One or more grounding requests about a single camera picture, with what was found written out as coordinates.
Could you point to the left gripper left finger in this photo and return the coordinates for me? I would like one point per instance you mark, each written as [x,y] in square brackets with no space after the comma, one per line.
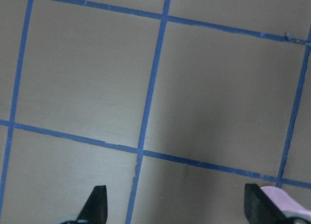
[95,210]

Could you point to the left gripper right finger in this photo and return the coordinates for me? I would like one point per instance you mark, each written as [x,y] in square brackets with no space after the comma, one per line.
[259,209]

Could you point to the pink mesh cup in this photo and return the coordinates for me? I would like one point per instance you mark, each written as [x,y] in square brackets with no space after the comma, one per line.
[289,206]

